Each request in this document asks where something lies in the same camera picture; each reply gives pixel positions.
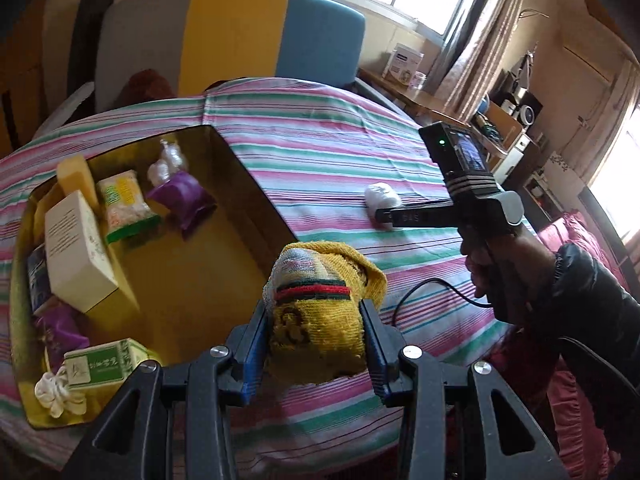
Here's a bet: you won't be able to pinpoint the purple snack packet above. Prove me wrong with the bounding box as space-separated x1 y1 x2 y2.
146 171 218 238
32 305 91 371

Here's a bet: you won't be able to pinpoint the clear plastic bag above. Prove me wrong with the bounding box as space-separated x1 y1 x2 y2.
147 139 190 186

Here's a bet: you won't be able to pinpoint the white printed box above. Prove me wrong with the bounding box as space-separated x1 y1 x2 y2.
44 190 120 313

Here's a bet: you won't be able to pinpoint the striped tablecloth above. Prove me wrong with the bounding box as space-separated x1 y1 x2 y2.
0 76 541 476

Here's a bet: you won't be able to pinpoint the side window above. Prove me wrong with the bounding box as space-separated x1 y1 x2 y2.
587 105 640 261

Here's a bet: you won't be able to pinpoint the blue tissue packet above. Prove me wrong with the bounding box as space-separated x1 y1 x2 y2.
26 242 53 313

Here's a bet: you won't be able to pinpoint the white plastic bag ball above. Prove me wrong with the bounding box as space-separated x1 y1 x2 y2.
364 182 403 231

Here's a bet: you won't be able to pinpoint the pink patterned curtain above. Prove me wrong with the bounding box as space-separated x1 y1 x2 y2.
440 0 533 116

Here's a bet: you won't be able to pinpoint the wooden desk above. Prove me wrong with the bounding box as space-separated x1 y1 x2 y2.
357 67 501 146

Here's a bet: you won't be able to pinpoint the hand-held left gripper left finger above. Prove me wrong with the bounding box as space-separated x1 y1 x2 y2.
62 300 273 480

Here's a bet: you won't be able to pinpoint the yellow sponge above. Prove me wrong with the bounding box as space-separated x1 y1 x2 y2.
56 155 101 211
32 190 63 241

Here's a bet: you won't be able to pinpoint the black rolled mat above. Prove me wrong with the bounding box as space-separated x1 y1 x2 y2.
67 0 116 111

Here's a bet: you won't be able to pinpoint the grey yellow blue chair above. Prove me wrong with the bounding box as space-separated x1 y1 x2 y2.
32 0 401 141

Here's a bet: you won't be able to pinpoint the green tissue packet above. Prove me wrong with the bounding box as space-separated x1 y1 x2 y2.
62 337 151 388

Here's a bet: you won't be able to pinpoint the person's right forearm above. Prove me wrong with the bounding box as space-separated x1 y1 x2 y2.
547 242 640 411

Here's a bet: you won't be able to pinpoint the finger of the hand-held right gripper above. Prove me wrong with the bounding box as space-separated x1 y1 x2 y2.
375 199 468 231

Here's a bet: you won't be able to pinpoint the gold tin box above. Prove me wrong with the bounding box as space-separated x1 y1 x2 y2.
9 125 298 431

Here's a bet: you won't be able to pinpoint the black cable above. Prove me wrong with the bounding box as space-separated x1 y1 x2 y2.
392 279 493 332

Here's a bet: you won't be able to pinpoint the cluttered wooden shelf unit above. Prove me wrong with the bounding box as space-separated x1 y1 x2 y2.
470 50 551 176

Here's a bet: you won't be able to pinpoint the white carton with blue print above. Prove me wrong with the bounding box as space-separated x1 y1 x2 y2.
382 42 425 83

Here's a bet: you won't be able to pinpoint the person's right hand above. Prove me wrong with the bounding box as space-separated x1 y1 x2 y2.
460 232 563 323

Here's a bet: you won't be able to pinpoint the white knotted cloth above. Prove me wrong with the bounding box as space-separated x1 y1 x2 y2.
34 367 88 418

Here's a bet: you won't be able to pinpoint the wooden wardrobe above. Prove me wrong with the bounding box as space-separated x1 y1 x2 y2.
0 25 51 156

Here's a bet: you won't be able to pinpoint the yellow green snack packet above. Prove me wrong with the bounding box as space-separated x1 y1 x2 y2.
96 170 162 246

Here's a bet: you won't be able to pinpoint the dark red cushion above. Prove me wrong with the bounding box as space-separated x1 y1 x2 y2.
117 69 176 108

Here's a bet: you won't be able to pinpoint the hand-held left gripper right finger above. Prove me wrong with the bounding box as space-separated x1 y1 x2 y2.
357 299 571 480

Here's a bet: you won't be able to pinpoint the yellow knitted towel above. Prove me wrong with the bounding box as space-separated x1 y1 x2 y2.
262 241 388 386

